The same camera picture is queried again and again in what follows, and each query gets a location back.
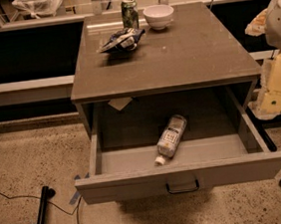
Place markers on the clear plastic bag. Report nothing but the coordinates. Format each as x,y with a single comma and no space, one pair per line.
38,8

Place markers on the white ceramic bowl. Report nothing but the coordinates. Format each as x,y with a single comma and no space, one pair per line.
158,16

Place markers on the black drawer handle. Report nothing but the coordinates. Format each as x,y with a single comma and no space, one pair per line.
184,189

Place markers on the grey cabinet with counter top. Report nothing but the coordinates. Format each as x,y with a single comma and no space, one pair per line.
195,51

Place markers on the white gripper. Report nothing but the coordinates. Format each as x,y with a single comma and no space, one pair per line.
280,24

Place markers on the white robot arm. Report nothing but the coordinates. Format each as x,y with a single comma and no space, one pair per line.
268,22

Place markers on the open grey top drawer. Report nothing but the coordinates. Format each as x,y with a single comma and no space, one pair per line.
220,145

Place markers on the clear plastic bottle white cap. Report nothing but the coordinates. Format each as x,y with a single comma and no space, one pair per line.
170,138

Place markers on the blue tape strip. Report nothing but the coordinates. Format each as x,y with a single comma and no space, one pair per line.
76,195

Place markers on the blue white chip bag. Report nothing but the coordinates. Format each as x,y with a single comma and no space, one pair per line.
123,40

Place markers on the green soda can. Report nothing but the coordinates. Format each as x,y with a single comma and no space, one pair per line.
130,13

